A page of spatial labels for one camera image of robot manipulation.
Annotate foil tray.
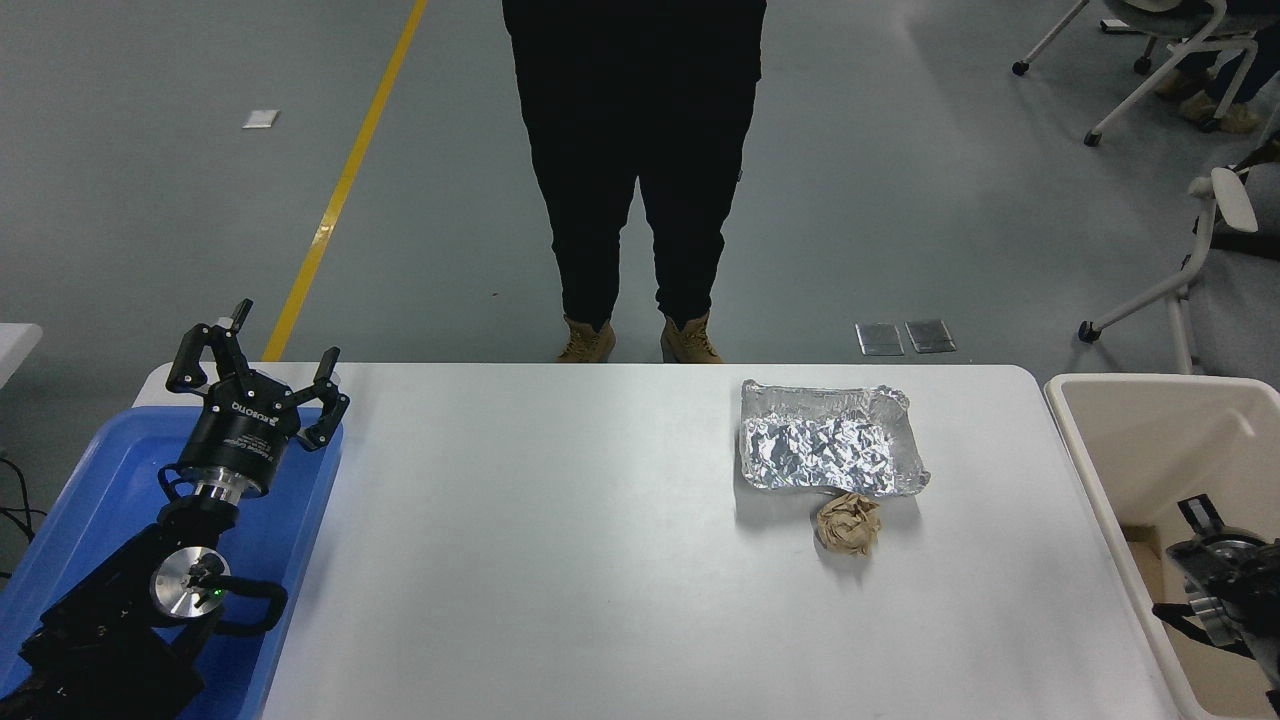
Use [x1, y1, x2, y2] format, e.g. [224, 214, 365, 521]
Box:
[738, 378, 931, 498]

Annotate large pale bin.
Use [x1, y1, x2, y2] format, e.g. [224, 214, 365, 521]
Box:
[1043, 373, 1280, 720]

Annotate black floor cables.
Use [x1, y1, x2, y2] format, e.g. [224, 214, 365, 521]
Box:
[0, 455, 49, 581]

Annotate crumpled tan paper ball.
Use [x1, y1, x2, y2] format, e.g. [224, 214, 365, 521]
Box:
[815, 491, 884, 558]

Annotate white wheeled office chair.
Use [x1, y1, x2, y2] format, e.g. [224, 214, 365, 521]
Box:
[1012, 0, 1259, 148]

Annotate small white side table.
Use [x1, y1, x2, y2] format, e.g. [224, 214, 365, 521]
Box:
[0, 323, 44, 389]

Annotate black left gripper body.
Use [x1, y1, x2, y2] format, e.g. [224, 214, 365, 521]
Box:
[180, 372, 302, 497]

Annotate blue plastic tray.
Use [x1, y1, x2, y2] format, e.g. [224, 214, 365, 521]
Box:
[0, 405, 346, 720]

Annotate white chair with armrest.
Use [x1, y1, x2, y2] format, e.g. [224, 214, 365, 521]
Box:
[1078, 138, 1280, 376]

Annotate person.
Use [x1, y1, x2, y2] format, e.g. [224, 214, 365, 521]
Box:
[1153, 0, 1280, 136]
[500, 0, 769, 365]

